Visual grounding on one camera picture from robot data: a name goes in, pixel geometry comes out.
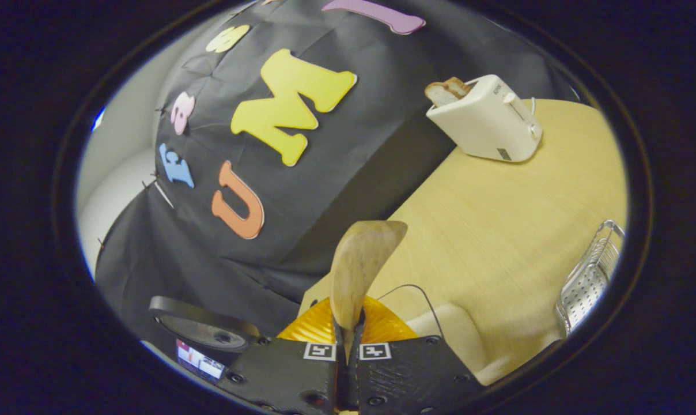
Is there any black backdrop cloth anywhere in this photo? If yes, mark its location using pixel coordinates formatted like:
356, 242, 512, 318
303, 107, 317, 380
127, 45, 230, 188
94, 0, 579, 358

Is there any dark grey rice cooker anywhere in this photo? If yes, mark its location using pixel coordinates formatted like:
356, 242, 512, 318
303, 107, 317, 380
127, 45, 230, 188
149, 296, 262, 367

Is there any wooden spoon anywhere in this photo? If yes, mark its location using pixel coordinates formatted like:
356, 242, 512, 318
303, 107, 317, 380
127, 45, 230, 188
330, 220, 409, 358

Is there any computer monitor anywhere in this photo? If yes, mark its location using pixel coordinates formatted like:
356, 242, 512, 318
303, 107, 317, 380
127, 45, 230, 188
175, 339, 226, 381

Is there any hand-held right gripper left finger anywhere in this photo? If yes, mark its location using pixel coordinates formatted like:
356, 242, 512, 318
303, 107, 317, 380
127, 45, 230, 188
218, 297, 350, 413

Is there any clear plastic rice container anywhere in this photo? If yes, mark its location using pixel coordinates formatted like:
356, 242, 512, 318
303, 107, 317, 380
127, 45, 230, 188
377, 284, 562, 387

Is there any white toaster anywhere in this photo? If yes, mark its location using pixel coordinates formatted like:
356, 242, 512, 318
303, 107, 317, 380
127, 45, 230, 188
426, 74, 543, 163

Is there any metal wire chopstick holder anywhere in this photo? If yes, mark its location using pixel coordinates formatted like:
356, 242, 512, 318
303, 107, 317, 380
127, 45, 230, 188
554, 219, 626, 338

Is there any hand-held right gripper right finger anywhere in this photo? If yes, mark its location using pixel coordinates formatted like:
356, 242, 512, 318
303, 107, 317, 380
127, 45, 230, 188
349, 297, 487, 413

